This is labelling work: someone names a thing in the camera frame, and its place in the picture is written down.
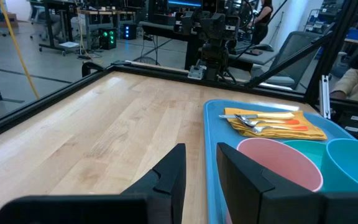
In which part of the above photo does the black rolling desk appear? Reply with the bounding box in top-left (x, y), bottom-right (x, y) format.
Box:
top-left (29, 0), bottom-right (76, 57)

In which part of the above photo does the fork with orange handle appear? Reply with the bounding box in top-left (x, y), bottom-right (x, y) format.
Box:
top-left (251, 124), bottom-right (310, 134)

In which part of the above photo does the teal bowl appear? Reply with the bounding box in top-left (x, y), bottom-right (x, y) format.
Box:
top-left (282, 139), bottom-right (328, 171)

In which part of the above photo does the silver aluminium bracket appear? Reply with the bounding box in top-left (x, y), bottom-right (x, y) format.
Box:
top-left (319, 74), bottom-right (333, 120)

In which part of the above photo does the spoon with orange handle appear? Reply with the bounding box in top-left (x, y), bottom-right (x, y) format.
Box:
top-left (234, 113), bottom-right (301, 127)

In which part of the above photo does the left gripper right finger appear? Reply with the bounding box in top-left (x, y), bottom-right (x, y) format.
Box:
top-left (216, 142), bottom-right (358, 224)

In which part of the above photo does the yellow hanging cable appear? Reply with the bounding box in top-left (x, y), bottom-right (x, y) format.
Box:
top-left (0, 0), bottom-right (41, 100)

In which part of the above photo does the grey mesh office chair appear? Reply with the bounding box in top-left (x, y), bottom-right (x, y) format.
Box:
top-left (249, 30), bottom-right (323, 91)

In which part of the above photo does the knife with yellow handle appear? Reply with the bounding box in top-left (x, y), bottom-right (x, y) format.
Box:
top-left (218, 111), bottom-right (296, 121)

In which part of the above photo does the grey keyboard desk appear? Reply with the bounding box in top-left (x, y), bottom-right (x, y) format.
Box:
top-left (138, 20), bottom-right (280, 72)

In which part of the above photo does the yellow cloth napkin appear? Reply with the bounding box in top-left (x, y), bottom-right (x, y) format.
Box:
top-left (223, 107), bottom-right (329, 141)

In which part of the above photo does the computer with green lights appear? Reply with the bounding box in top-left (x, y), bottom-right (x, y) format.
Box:
top-left (98, 27), bottom-right (118, 51)

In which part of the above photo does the person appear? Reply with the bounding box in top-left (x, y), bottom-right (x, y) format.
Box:
top-left (251, 0), bottom-right (274, 47)
top-left (329, 43), bottom-right (358, 103)

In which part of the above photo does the blue plastic tray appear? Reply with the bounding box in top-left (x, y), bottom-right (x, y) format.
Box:
top-left (203, 98), bottom-right (357, 224)

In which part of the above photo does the computer with blue lights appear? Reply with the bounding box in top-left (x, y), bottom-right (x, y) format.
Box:
top-left (122, 22), bottom-right (138, 40)

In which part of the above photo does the white paper sheet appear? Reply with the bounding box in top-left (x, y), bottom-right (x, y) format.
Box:
top-left (58, 40), bottom-right (81, 49)

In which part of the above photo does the blue bowl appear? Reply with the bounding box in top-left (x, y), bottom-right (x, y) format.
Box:
top-left (319, 138), bottom-right (358, 193)

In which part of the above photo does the cardboard box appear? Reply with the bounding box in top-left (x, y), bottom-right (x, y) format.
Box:
top-left (0, 12), bottom-right (19, 29)

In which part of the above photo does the black metal table frame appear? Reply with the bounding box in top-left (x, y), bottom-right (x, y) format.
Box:
top-left (0, 0), bottom-right (358, 146)

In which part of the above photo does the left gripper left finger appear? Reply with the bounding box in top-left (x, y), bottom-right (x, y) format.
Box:
top-left (0, 142), bottom-right (187, 224)

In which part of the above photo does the lit computer monitor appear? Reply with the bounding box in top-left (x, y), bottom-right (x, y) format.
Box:
top-left (167, 0), bottom-right (203, 9)

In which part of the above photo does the grey metal base plate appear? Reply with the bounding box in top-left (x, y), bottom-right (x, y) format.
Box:
top-left (187, 65), bottom-right (207, 81)

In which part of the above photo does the pink plastic cup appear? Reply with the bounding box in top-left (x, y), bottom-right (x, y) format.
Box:
top-left (224, 137), bottom-right (324, 224)

